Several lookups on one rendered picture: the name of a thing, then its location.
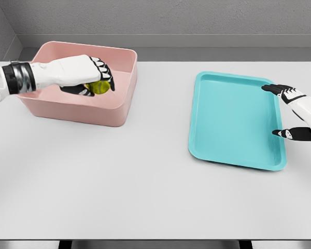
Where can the yellow-green tennis ball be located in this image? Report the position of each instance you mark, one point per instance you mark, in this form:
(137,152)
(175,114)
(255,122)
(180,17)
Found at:
(101,87)

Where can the blue plastic tray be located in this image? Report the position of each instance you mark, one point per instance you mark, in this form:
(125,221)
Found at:
(233,119)

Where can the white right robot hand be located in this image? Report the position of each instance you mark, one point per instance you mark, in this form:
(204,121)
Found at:
(298,99)

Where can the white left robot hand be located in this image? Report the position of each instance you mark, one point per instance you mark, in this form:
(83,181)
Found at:
(79,70)

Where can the pink plastic basket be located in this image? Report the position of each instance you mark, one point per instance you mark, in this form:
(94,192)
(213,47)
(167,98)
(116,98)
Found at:
(111,103)

